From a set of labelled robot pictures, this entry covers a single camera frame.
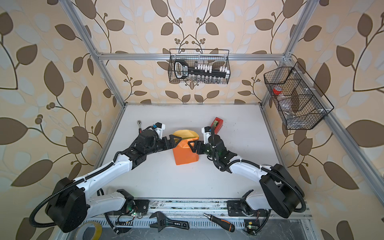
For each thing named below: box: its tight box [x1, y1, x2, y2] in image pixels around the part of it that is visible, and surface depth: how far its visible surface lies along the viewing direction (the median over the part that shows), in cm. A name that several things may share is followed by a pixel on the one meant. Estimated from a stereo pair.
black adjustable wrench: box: [149, 211, 190, 233], surface depth 72 cm
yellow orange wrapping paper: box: [173, 129, 200, 166], surface depth 87 cm
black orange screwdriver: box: [203, 212, 235, 233], surface depth 70 cm
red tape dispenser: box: [210, 117, 224, 135], surface depth 104 cm
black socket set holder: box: [174, 59, 231, 79], surface depth 84 cm
